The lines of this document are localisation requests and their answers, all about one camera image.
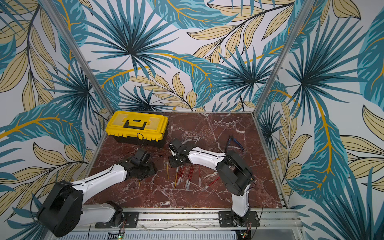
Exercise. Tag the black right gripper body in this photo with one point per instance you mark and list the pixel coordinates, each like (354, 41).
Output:
(176, 157)

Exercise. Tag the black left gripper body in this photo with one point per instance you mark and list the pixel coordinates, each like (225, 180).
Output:
(146, 170)

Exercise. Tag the gold carving knife capped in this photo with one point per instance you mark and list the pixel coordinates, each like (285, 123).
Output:
(176, 177)

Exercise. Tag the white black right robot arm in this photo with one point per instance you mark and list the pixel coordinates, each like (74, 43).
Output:
(232, 169)

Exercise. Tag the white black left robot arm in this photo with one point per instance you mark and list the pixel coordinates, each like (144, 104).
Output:
(65, 207)

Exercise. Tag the gold carving knife reversed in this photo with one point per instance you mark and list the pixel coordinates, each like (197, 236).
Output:
(167, 168)

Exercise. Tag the red carving knife capped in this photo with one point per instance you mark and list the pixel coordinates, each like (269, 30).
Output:
(180, 173)

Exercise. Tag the red carving knife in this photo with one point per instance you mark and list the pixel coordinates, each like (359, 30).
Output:
(189, 176)
(190, 179)
(181, 175)
(199, 174)

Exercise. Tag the red carving knife angled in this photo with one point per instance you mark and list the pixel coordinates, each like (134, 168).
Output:
(210, 184)

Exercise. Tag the yellow black plastic toolbox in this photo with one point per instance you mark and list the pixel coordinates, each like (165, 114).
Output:
(138, 128)

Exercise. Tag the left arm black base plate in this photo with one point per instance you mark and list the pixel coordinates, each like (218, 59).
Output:
(127, 220)

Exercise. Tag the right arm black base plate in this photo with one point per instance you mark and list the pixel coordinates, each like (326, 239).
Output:
(228, 219)

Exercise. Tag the aluminium front frame rail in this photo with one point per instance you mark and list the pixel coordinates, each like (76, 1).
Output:
(206, 219)

